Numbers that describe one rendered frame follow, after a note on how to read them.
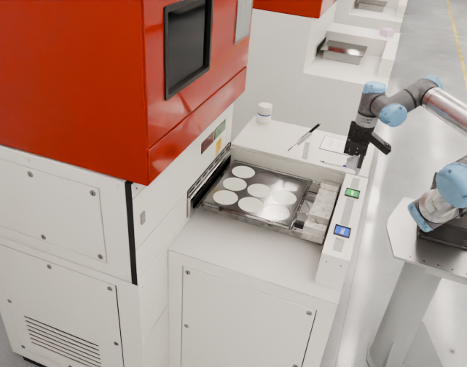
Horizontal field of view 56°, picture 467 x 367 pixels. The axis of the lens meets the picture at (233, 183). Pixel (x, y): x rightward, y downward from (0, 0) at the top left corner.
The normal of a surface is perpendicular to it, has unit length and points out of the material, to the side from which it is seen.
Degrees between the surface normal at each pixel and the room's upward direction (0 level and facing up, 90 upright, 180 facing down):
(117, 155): 90
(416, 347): 90
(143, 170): 90
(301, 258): 0
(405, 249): 0
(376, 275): 0
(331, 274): 90
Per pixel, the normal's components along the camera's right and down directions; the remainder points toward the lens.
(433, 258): 0.07, -0.84
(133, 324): -0.35, 0.49
